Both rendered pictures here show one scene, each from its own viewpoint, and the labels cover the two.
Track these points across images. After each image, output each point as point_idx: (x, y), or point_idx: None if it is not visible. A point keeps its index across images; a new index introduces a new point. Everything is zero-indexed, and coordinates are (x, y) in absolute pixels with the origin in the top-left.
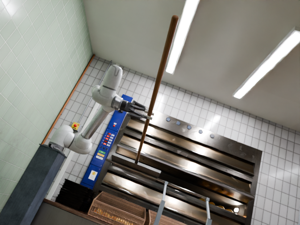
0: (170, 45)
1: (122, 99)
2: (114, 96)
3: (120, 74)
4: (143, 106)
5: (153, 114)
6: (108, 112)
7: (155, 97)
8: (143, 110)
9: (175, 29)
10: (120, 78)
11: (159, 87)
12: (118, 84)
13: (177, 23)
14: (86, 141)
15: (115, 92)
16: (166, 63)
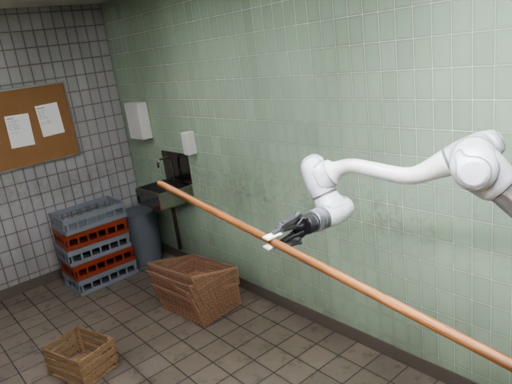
0: (172, 193)
1: (307, 212)
2: None
3: (302, 173)
4: (281, 222)
5: (263, 238)
6: (494, 200)
7: (229, 223)
8: (283, 231)
9: (162, 187)
10: (304, 178)
11: (213, 214)
12: (308, 188)
13: (159, 186)
14: None
15: (317, 200)
16: (187, 200)
